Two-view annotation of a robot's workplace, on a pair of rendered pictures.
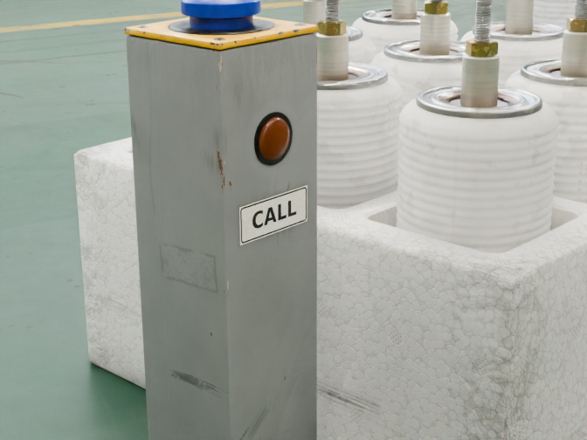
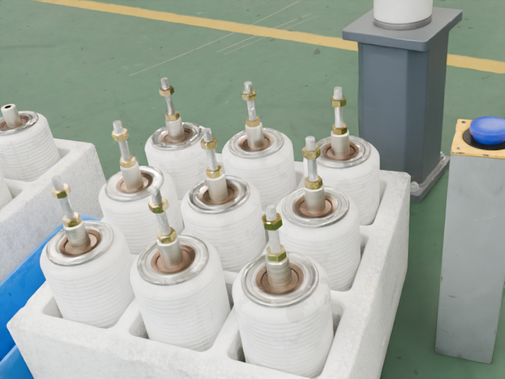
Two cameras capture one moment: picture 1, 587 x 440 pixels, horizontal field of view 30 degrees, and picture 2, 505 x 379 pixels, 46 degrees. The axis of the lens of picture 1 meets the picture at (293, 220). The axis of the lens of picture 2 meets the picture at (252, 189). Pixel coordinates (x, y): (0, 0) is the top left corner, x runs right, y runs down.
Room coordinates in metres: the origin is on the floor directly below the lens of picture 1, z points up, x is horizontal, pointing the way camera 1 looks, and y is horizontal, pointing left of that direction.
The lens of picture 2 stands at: (0.94, 0.46, 0.65)
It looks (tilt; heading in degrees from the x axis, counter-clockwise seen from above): 35 degrees down; 253
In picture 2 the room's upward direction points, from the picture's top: 9 degrees counter-clockwise
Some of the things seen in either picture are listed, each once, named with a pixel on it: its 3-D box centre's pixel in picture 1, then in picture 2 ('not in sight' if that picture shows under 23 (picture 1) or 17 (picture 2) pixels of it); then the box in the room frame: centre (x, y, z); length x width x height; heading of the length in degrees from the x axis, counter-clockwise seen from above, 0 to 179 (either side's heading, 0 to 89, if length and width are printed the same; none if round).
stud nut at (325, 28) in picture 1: (332, 27); (313, 181); (0.73, -0.03, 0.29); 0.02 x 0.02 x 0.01; 63
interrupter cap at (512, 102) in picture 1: (479, 102); (340, 152); (0.65, -0.11, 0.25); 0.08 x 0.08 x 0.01
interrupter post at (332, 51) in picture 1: (331, 58); (314, 197); (0.73, -0.03, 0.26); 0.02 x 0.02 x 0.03
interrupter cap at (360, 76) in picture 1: (331, 77); (315, 206); (0.73, -0.03, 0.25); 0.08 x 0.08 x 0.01
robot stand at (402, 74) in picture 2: not in sight; (400, 102); (0.41, -0.35, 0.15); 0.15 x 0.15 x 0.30; 31
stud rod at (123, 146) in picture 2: not in sight; (124, 149); (0.90, -0.19, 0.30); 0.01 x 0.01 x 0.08
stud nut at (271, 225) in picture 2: not in sight; (272, 221); (0.81, 0.06, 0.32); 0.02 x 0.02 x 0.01; 80
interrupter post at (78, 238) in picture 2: (404, 3); (77, 234); (0.98, -0.10, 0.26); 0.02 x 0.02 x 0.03
